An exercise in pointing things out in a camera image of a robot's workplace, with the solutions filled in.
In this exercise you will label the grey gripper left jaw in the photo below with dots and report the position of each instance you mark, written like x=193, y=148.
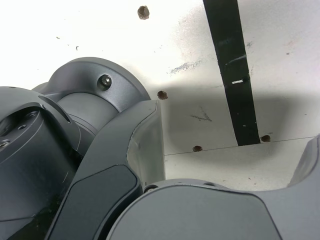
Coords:
x=110, y=155

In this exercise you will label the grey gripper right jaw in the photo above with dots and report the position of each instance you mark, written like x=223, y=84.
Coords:
x=200, y=215

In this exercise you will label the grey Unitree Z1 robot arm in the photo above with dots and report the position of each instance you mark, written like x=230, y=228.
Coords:
x=25, y=150

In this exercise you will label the black tape strip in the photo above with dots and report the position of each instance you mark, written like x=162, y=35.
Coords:
x=232, y=75

